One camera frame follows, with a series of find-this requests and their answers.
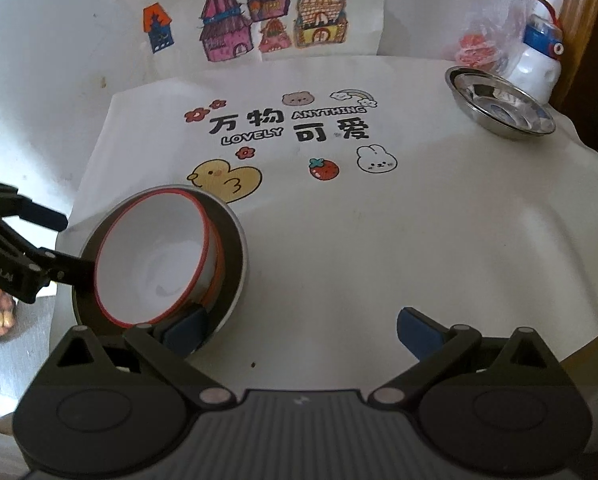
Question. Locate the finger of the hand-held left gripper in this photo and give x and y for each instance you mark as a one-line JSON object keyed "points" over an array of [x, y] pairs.
{"points": [[44, 216], [64, 266]]}

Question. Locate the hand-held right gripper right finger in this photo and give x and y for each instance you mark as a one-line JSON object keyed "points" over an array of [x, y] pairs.
{"points": [[419, 331]]}

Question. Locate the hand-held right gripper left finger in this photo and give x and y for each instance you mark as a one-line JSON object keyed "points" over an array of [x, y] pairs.
{"points": [[189, 329]]}

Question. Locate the white bowl with red rim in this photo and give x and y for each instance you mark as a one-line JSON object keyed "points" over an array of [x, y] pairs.
{"points": [[149, 260]]}

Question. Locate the deep steel plate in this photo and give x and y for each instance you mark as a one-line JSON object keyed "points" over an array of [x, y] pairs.
{"points": [[509, 133]]}

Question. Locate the shiny steel bowl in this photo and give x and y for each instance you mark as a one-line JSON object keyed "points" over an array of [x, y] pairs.
{"points": [[499, 100]]}

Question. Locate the white printed tablecloth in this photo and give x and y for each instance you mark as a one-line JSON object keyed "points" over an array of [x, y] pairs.
{"points": [[379, 235]]}

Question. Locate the pile of red snacks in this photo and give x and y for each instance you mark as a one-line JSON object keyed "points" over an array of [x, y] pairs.
{"points": [[476, 52]]}

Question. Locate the white bottle with blue lid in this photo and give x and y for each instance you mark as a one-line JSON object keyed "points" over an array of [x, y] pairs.
{"points": [[534, 70]]}

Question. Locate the clear plastic bag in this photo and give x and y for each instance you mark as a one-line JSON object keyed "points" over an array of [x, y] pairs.
{"points": [[494, 5]]}

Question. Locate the coloured houses wall drawing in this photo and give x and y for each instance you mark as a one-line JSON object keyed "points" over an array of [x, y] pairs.
{"points": [[229, 35]]}

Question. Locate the brown wooden door frame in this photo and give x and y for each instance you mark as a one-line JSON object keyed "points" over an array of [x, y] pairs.
{"points": [[579, 35]]}

